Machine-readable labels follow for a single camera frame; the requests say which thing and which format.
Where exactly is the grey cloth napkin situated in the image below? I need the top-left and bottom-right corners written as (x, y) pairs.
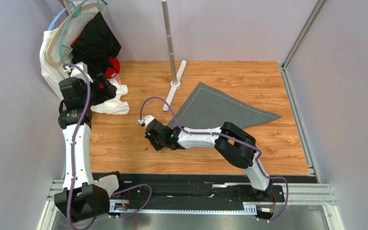
top-left (175, 82), bottom-right (281, 129)

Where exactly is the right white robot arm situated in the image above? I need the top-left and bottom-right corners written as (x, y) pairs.
top-left (138, 115), bottom-right (273, 197)

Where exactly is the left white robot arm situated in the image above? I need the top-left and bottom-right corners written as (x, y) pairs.
top-left (54, 74), bottom-right (120, 223)

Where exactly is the red garment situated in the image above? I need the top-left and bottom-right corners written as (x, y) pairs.
top-left (71, 34), bottom-right (121, 79)

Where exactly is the white T-shirt with print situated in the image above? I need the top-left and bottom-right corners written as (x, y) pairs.
top-left (40, 6), bottom-right (130, 117)

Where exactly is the teal clothes hanger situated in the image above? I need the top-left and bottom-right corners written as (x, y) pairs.
top-left (53, 0), bottom-right (99, 63)

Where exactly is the black garment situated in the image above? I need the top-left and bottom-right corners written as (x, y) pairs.
top-left (71, 12), bottom-right (122, 79)

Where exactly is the white stand base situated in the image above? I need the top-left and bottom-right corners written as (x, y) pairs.
top-left (162, 60), bottom-right (187, 111)

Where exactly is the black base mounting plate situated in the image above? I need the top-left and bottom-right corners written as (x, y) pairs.
top-left (117, 173), bottom-right (285, 211)

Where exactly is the blue clothes hanger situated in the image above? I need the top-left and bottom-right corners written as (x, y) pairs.
top-left (47, 8), bottom-right (67, 31)

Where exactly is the beige clothes hanger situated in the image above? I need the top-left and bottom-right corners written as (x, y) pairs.
top-left (45, 0), bottom-right (108, 67)

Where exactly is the silver metal stand pole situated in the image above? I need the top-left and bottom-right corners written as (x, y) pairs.
top-left (161, 0), bottom-right (178, 85)

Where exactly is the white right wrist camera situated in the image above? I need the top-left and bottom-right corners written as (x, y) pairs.
top-left (138, 115), bottom-right (155, 127)

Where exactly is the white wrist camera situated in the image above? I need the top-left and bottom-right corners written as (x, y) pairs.
top-left (138, 115), bottom-right (155, 127)
top-left (63, 62), bottom-right (93, 83)

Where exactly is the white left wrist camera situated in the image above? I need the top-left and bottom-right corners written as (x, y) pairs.
top-left (63, 62), bottom-right (93, 83)

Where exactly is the aluminium corner post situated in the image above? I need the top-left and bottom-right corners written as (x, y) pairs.
top-left (281, 0), bottom-right (328, 70)

